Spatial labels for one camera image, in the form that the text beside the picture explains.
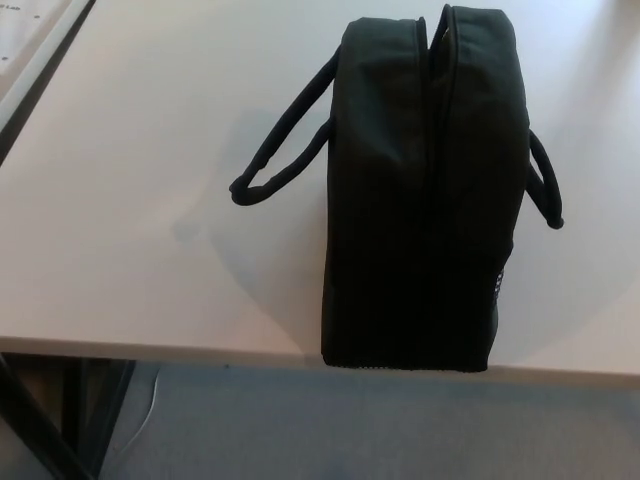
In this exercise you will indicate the black fabric lunch bag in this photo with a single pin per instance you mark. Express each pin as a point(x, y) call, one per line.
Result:
point(400, 200)

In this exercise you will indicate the black diagonal bar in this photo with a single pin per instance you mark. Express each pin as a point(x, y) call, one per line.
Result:
point(35, 415)

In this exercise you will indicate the white printed paper sheet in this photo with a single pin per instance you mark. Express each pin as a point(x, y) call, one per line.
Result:
point(20, 30)

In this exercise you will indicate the black desk frame leg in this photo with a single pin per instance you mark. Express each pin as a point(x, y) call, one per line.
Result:
point(95, 410)

